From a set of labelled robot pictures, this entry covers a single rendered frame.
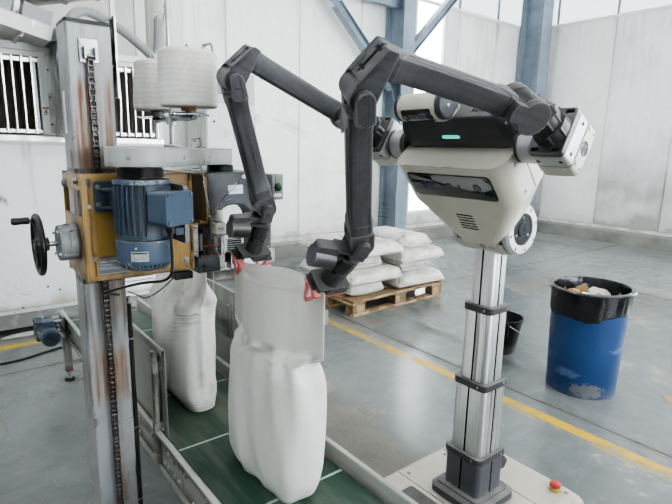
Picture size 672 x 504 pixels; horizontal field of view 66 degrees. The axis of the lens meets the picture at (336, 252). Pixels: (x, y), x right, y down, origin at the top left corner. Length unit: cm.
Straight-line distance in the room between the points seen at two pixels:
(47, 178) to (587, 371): 387
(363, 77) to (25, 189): 359
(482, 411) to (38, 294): 351
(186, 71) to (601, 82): 875
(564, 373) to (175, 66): 277
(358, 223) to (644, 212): 841
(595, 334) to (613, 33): 715
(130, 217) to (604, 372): 278
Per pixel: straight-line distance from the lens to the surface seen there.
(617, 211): 958
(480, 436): 183
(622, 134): 958
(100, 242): 165
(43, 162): 435
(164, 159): 145
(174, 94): 151
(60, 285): 449
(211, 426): 211
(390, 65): 99
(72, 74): 168
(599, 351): 338
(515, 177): 140
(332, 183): 710
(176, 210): 142
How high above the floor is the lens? 142
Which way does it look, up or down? 11 degrees down
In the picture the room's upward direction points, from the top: 1 degrees clockwise
